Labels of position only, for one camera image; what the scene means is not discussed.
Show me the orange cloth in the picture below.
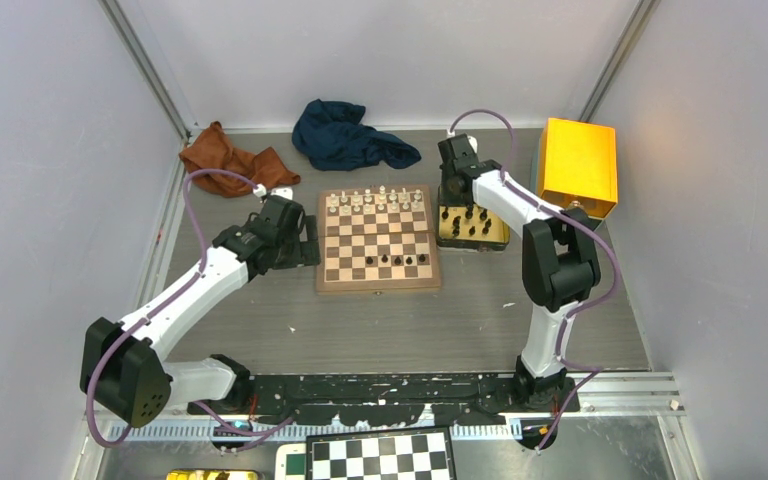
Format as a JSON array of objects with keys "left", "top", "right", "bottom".
[{"left": 178, "top": 121, "right": 301, "bottom": 198}]

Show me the yellow metal tray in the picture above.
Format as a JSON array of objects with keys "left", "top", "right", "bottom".
[{"left": 436, "top": 186, "right": 510, "bottom": 252}]

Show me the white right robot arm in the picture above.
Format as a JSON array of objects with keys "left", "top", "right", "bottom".
[{"left": 438, "top": 133, "right": 601, "bottom": 411}]

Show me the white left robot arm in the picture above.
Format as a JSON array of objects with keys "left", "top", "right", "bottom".
[{"left": 80, "top": 187, "right": 319, "bottom": 428}]

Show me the yellow drawer box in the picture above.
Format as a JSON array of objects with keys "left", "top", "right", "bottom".
[{"left": 530, "top": 117, "right": 619, "bottom": 220}]

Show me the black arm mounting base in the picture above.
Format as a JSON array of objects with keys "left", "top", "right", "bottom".
[{"left": 206, "top": 372, "right": 579, "bottom": 427}]

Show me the wooden chess board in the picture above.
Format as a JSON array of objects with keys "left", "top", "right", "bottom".
[{"left": 316, "top": 185, "right": 442, "bottom": 294}]

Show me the black white checker calibration board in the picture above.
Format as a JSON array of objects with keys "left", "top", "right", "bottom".
[{"left": 305, "top": 427, "right": 457, "bottom": 480}]

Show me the dark blue cloth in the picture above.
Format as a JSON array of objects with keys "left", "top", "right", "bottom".
[{"left": 291, "top": 99, "right": 422, "bottom": 172}]

